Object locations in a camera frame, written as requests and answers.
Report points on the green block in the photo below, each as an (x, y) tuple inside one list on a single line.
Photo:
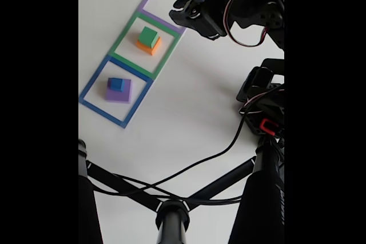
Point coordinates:
[(147, 36)]

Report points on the small blue block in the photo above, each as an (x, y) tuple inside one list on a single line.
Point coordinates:
[(115, 84)]

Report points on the large purple block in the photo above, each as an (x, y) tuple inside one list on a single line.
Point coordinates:
[(120, 96)]

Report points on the orange block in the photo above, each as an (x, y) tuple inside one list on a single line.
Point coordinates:
[(153, 49)]

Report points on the red clamp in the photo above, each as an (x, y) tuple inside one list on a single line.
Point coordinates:
[(266, 126)]

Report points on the black tripod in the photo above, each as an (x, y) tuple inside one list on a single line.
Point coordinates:
[(171, 221)]

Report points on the purple square frame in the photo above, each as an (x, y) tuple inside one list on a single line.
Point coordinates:
[(148, 1)]

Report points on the green square frame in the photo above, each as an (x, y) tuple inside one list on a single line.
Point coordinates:
[(123, 38)]

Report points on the blue square frame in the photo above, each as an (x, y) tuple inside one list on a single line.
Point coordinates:
[(94, 82)]

